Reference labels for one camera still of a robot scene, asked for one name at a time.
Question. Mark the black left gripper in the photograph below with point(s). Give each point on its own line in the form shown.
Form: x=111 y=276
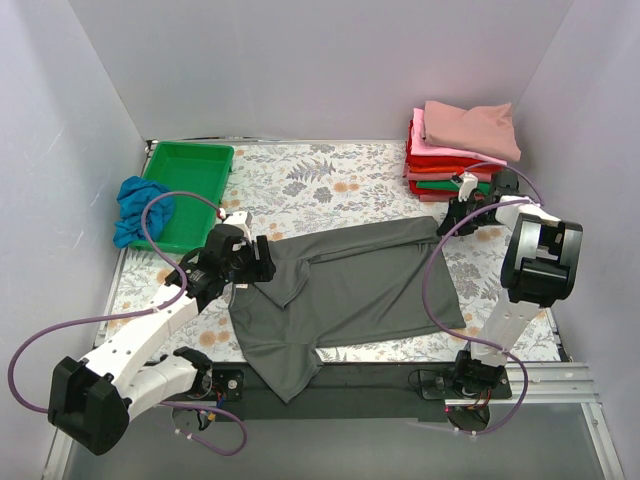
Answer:
x=260 y=258

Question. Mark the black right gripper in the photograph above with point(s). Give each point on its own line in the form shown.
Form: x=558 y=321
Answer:
x=460 y=217

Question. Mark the dark grey t shirt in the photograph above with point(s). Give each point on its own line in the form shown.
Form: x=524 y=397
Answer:
x=347 y=286

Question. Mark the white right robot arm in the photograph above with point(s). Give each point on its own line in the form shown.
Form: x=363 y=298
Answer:
x=539 y=269

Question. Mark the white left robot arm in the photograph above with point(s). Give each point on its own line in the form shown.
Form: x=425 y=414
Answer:
x=94 y=399

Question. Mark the bottom pink folded shirt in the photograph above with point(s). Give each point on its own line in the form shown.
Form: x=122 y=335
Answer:
x=434 y=198

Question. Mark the green folded shirt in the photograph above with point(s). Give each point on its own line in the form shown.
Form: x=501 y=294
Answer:
x=441 y=187

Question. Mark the orange folded shirt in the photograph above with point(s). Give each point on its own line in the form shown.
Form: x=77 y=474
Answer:
x=453 y=169

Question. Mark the salmon folded shirt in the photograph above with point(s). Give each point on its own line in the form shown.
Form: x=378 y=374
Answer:
x=441 y=177

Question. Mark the light pink folded shirt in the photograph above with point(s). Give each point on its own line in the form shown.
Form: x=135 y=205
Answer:
x=419 y=147

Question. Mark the dusty pink folded shirt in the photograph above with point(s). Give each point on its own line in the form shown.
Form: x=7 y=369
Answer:
x=486 y=130

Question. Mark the green plastic tray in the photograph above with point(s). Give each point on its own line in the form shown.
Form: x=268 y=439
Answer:
x=202 y=169

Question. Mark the crumpled blue t shirt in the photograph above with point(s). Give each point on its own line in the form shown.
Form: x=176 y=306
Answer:
x=134 y=195

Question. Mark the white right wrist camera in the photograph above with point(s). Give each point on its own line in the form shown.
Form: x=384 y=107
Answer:
x=467 y=185

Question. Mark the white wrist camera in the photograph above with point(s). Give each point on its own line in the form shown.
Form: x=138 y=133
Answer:
x=240 y=219
x=467 y=185

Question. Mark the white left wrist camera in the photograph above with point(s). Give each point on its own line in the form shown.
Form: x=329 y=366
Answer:
x=240 y=219

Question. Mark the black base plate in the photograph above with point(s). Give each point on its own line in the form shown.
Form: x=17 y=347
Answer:
x=348 y=391

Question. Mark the aluminium frame rail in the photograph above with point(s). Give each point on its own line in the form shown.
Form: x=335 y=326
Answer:
x=551 y=428

